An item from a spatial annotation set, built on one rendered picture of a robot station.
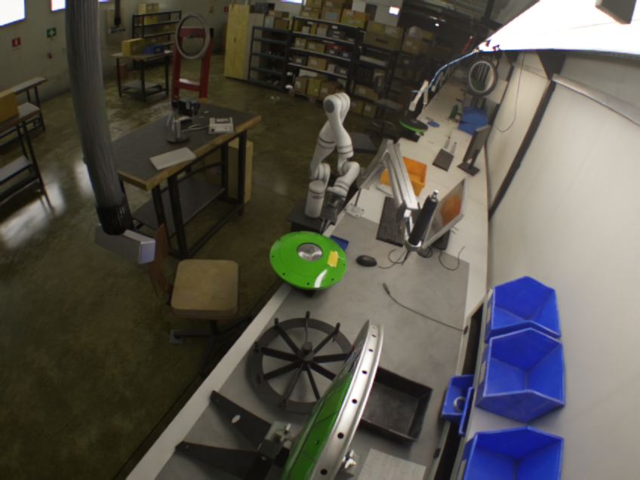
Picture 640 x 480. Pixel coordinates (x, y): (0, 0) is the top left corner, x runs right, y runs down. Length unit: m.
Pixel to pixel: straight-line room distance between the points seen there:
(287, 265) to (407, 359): 0.60
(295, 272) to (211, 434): 0.65
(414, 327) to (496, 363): 0.47
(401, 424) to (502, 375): 0.38
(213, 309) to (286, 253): 0.58
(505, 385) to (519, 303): 0.32
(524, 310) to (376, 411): 0.63
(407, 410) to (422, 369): 0.19
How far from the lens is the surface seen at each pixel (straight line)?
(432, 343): 1.35
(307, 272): 1.16
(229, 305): 1.61
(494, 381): 0.99
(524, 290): 1.14
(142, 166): 2.08
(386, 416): 1.13
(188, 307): 1.63
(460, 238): 1.97
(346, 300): 1.32
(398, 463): 1.11
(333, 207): 1.37
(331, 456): 0.35
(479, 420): 0.91
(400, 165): 1.17
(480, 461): 0.88
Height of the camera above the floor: 1.94
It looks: 41 degrees down
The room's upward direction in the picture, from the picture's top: 13 degrees clockwise
